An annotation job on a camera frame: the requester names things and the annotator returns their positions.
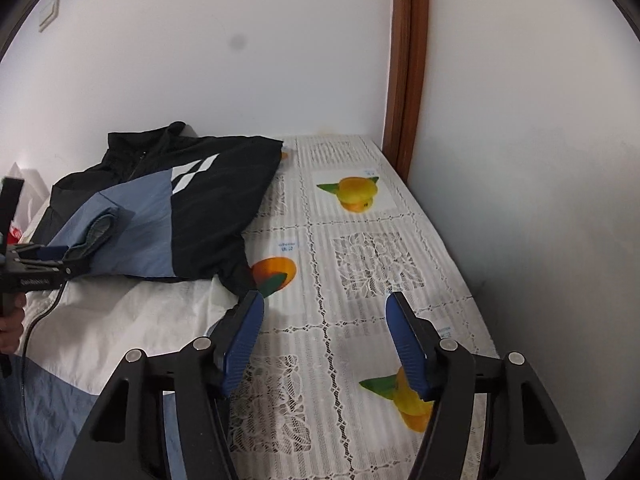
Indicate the white plastic shopping bag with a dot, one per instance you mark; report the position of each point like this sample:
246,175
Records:
30,185

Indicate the brown wooden door frame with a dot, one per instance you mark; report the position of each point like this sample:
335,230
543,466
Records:
405,60

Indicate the person's left hand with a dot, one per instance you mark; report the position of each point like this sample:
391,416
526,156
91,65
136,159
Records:
11,330

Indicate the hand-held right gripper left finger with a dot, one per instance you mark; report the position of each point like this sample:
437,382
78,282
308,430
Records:
245,335

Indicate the black blue white jacket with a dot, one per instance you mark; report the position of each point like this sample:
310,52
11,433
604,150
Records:
210,210

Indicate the white wall light switch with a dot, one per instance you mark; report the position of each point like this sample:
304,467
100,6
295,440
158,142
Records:
49,12

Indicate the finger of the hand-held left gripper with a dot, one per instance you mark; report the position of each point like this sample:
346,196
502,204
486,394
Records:
52,252
75,272

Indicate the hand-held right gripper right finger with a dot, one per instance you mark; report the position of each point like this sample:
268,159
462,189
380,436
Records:
407,345

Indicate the fruit print lace tablecloth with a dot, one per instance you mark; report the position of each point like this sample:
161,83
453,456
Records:
350,260

